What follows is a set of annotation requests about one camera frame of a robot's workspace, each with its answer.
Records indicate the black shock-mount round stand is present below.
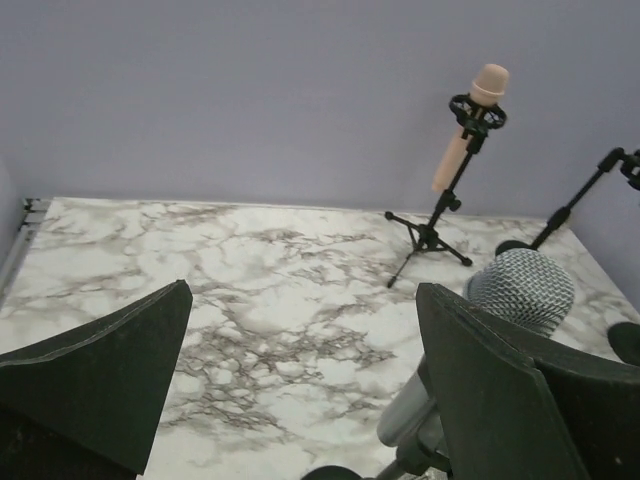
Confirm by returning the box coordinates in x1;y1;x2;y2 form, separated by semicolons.
495;147;639;256

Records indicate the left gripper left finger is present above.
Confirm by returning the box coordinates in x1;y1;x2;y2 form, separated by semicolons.
1;280;193;479

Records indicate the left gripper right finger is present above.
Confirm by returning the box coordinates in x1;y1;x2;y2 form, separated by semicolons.
416;283;639;479

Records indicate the black tripod mic stand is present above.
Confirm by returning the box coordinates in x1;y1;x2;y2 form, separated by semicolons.
384;106;507;288

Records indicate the black clip round stand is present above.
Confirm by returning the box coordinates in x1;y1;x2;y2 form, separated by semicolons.
607;322;640;367

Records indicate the beige microphone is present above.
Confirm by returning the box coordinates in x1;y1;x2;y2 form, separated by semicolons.
432;64;510;193

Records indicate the silver mesh microphone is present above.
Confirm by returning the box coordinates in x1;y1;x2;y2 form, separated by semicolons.
375;249;576;447

